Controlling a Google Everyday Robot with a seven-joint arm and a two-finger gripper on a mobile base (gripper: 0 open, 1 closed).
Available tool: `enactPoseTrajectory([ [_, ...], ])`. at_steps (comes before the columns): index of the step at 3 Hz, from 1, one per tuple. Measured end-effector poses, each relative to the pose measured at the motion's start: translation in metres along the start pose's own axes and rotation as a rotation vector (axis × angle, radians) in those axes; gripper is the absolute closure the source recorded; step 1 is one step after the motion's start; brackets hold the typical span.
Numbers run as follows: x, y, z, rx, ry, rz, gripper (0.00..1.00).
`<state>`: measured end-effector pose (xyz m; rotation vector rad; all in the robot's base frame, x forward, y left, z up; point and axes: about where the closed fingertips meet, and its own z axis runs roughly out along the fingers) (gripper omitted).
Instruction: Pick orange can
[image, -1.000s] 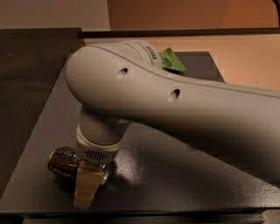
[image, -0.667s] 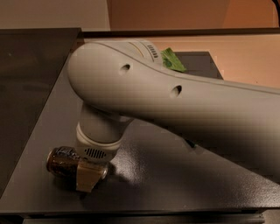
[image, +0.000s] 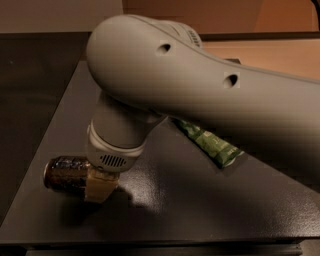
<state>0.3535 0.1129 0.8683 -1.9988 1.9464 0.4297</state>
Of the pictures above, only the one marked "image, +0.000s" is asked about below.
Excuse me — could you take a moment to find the dark orange soda can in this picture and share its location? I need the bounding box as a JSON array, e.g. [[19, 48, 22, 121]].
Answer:
[[43, 156, 90, 197]]

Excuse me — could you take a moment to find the green jalapeno chip bag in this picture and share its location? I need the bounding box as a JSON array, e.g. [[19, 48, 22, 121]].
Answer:
[[173, 119, 244, 169]]

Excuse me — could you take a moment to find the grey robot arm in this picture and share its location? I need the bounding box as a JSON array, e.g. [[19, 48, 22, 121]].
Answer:
[[86, 15, 320, 190]]

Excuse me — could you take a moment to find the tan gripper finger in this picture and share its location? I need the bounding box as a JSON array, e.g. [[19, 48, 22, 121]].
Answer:
[[84, 164, 120, 203]]

